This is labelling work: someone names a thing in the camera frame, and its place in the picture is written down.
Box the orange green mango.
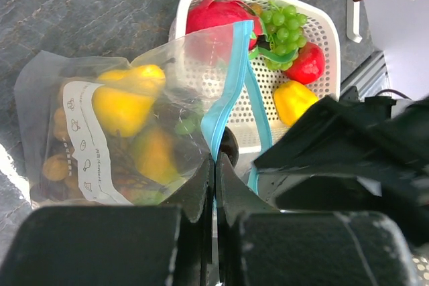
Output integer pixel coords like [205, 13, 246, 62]
[129, 127, 180, 186]

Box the green grape bunch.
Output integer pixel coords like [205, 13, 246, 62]
[259, 1, 308, 71]

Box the red pomegranate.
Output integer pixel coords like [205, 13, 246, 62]
[284, 43, 325, 85]

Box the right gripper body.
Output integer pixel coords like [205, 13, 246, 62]
[254, 96, 428, 246]

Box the clear zip top bag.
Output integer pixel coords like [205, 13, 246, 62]
[14, 20, 272, 206]

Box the white plastic basket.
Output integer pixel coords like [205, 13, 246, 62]
[169, 0, 341, 155]

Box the brown longan bunch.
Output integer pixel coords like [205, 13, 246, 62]
[42, 86, 84, 201]

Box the pink dragon fruit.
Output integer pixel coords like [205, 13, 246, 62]
[186, 0, 263, 65]

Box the yellow lemon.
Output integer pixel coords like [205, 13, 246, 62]
[92, 64, 166, 138]

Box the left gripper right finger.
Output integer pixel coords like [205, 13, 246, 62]
[215, 154, 419, 285]

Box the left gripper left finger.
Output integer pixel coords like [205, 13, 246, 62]
[1, 157, 214, 285]

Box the yellow bell pepper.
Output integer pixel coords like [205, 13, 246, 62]
[273, 80, 318, 127]

